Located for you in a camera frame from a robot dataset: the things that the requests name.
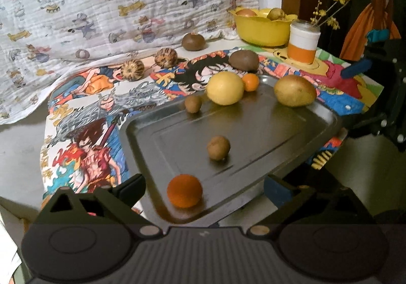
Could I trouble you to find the striped brown round fruit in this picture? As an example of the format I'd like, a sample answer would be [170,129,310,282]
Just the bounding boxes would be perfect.
[121,60,145,82]
[154,48,177,68]

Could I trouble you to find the yellow flower twigs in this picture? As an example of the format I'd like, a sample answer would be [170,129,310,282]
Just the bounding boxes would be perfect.
[312,0,356,29]

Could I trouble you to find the small brown kiwi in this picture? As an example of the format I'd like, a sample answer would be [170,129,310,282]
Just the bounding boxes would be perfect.
[184,95,202,113]
[207,135,231,162]

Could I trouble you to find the red flame figure poster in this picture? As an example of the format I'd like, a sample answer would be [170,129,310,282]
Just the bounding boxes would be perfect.
[40,81,178,208]

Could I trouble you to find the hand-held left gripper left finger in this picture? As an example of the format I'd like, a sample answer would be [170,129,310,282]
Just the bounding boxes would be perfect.
[46,174,163,238]

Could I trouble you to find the yellow plastic bowl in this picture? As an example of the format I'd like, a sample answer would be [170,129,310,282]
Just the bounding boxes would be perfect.
[230,7,299,47]

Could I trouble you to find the large brown kiwi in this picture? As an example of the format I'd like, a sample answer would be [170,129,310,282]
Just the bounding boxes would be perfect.
[181,32,206,51]
[228,49,260,71]

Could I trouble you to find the small orange tangerine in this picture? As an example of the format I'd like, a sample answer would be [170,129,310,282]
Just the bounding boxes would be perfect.
[167,174,203,208]
[242,73,260,92]

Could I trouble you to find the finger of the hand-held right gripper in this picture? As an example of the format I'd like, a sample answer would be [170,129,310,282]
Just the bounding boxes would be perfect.
[347,106,406,146]
[341,41,406,82]

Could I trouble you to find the white printed blanket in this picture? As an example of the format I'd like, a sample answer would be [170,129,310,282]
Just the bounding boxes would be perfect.
[0,0,257,126]

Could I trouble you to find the small yellow pear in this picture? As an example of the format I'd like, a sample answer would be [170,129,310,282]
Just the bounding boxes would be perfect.
[266,8,286,21]

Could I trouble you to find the grey metal tray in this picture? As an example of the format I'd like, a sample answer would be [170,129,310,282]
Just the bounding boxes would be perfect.
[120,75,345,224]

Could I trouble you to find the yellow-green mango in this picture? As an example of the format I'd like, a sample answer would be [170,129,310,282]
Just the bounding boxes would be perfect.
[274,75,317,108]

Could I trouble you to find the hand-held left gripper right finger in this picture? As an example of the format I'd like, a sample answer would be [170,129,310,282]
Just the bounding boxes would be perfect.
[246,174,368,238]

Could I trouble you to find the large yellow lemon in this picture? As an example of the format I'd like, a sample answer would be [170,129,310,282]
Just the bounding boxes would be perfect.
[206,72,245,106]

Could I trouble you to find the white and orange jar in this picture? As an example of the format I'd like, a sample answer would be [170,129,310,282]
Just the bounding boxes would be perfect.
[287,19,321,64]

